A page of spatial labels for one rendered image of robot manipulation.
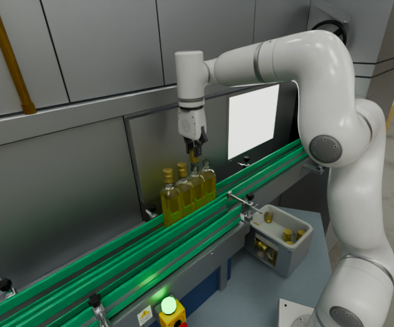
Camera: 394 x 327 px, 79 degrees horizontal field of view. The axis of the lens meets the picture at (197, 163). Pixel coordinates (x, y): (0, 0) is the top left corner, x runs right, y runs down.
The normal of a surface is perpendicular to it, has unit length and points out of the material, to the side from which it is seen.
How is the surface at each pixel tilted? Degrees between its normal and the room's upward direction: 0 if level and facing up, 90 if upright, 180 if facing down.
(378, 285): 25
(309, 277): 0
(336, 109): 44
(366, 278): 2
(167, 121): 90
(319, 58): 72
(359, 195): 57
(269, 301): 0
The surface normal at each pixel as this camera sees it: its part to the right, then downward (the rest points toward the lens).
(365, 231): -0.17, 0.39
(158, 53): 0.66, 0.33
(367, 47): -0.75, 0.34
